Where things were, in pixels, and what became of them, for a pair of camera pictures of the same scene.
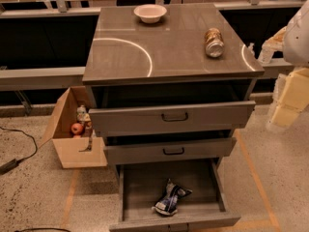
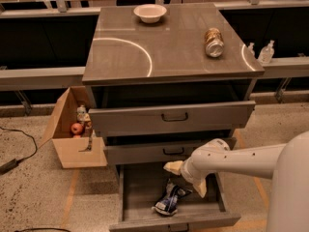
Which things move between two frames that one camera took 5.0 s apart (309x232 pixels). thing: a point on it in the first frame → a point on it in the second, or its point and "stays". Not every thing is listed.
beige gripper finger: [273, 44] → [195, 167]
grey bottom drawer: [140, 183] stays
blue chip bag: [167, 202] stays
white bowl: [150, 13] stays
